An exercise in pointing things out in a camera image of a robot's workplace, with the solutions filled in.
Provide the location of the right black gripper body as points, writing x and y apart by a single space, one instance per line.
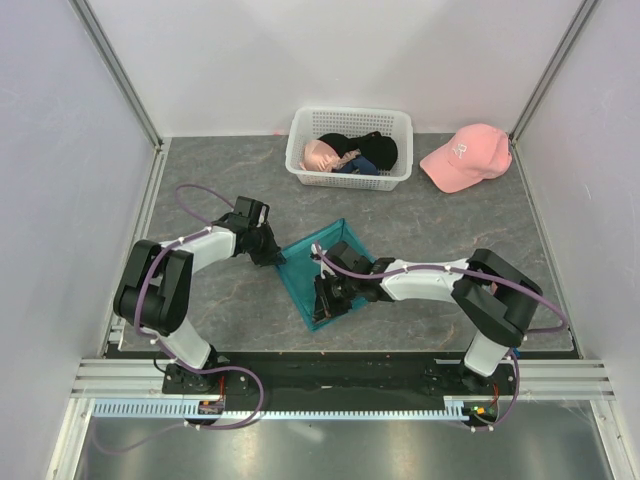
335 293

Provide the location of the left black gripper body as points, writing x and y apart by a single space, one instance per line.
262 248

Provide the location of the teal satin napkin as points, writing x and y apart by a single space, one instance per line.
298 272

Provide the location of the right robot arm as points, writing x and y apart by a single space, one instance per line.
498 299

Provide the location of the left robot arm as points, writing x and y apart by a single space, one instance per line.
154 291

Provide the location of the peach satin garment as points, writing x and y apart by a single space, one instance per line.
319 156

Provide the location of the white plastic basket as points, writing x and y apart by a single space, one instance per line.
310 123

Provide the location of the navy blue garment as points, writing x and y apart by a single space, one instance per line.
360 166

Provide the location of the black garment in basket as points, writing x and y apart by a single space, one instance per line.
381 150

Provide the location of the pink baseball cap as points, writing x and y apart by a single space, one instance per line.
475 153

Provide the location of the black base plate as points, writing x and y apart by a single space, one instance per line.
360 380

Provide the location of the light blue cable duct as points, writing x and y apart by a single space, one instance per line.
453 410

